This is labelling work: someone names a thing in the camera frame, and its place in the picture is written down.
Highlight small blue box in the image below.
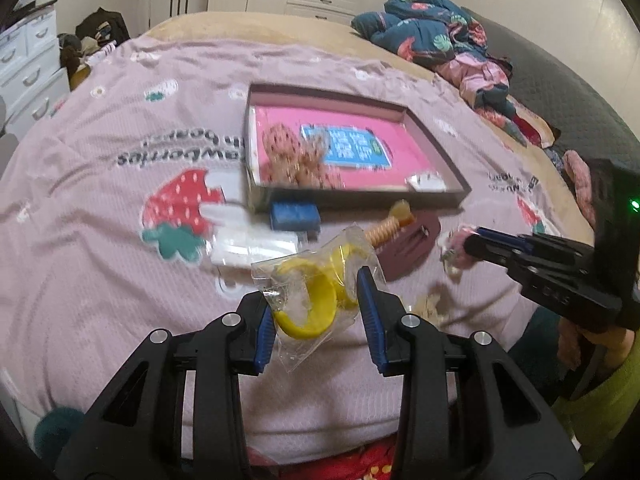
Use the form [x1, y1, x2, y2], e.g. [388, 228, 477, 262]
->
[269, 201, 322, 235]

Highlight dark blue floral quilt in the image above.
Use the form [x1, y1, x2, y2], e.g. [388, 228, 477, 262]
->
[350, 0, 512, 67]

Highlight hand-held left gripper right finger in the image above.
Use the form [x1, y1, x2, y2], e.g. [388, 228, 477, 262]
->
[354, 266, 586, 480]

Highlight peach spiral hair tie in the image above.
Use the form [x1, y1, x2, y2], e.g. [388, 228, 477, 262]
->
[366, 200, 416, 248]

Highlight dark clutter bag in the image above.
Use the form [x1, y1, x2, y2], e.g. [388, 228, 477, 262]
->
[56, 32, 97, 92]

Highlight pink plush toy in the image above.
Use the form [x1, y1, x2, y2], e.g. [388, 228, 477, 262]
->
[561, 150, 599, 224]

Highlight maroon hair claw clip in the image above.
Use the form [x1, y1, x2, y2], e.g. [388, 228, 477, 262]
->
[375, 210, 442, 281]

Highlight white drawer cabinet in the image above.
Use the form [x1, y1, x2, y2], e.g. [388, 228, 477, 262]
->
[0, 12, 72, 137]

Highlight red printed cloth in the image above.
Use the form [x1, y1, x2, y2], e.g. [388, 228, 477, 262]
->
[247, 437, 403, 480]

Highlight black flat object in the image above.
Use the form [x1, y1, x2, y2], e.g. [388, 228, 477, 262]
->
[0, 1, 59, 28]

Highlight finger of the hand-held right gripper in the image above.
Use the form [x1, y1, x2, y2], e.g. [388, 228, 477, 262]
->
[475, 227, 593, 262]
[462, 235, 532, 281]

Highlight pink children's book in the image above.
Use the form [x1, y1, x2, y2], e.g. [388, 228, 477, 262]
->
[254, 105, 442, 194]

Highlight small white accessory packet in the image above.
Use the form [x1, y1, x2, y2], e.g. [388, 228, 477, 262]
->
[406, 172, 447, 194]

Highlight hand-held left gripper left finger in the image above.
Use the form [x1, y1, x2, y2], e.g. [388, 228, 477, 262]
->
[54, 292, 279, 480]

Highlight teal fluffy cloth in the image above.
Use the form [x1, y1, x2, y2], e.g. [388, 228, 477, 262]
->
[32, 406, 87, 458]

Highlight peach sheer bow hair clip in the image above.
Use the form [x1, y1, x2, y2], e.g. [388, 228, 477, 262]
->
[412, 295, 451, 328]

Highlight person's right hand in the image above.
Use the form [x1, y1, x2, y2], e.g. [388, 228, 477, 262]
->
[556, 317, 638, 376]

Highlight black bag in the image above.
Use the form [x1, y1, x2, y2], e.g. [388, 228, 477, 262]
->
[75, 7, 132, 50]

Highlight white card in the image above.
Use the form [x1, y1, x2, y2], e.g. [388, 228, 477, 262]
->
[210, 225, 308, 273]

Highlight yellow rings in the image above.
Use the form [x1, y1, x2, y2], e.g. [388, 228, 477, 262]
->
[250, 225, 388, 373]

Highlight grey quilted bedspread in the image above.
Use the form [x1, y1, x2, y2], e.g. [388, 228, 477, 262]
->
[459, 6, 640, 162]

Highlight pink patterned clothing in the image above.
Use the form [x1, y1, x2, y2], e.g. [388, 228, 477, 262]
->
[432, 52, 532, 147]

